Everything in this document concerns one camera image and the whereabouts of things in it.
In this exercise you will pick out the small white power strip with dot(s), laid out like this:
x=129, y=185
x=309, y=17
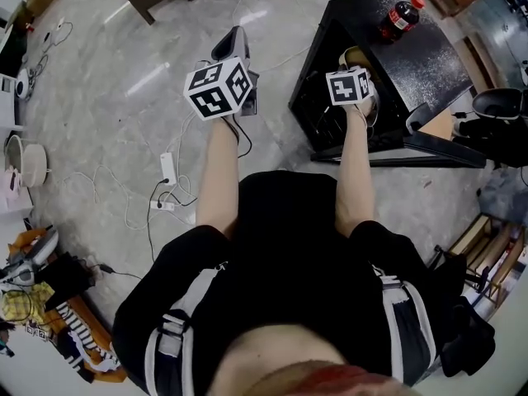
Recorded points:
x=162, y=205

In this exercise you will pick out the yellow plaid cloth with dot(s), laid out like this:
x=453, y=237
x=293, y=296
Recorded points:
x=24, y=303

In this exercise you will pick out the person's right forearm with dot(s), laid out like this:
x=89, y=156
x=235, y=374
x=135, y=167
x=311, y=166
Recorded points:
x=355, y=167

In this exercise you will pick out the grey spare gripper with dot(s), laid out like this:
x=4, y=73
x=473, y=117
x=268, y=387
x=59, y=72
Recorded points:
x=31, y=258

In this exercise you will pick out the black white striped cloth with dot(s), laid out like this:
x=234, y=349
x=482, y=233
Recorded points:
x=78, y=328

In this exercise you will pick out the large white power strip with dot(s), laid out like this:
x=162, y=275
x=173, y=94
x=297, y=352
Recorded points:
x=168, y=168

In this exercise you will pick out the black bag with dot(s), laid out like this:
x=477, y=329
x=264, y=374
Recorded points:
x=66, y=276

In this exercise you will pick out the orange low table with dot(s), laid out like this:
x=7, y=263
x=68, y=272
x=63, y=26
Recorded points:
x=88, y=324

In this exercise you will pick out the light wooden shelf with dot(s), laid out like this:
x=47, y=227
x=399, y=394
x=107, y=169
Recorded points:
x=491, y=254

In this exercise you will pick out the person's left forearm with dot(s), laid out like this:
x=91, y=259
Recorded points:
x=220, y=167

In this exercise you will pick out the black mini fridge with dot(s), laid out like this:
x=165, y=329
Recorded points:
x=416, y=68

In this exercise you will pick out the dark cola bottle red cap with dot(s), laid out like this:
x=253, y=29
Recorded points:
x=399, y=20

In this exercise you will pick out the black chair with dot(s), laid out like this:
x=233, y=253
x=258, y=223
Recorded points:
x=499, y=103

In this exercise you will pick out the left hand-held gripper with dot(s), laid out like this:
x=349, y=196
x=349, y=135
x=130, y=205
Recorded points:
x=214, y=91

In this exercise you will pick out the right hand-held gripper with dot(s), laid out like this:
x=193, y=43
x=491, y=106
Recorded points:
x=345, y=88

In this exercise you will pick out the beige round basket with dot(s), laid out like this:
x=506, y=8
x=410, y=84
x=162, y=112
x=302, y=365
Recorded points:
x=31, y=165

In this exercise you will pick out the beige container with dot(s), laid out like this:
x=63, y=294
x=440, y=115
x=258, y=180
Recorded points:
x=354, y=58

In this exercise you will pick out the person's black clothing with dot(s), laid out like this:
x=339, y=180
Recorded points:
x=288, y=262

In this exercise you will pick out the white round device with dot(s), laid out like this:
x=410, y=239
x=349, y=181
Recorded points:
x=22, y=83

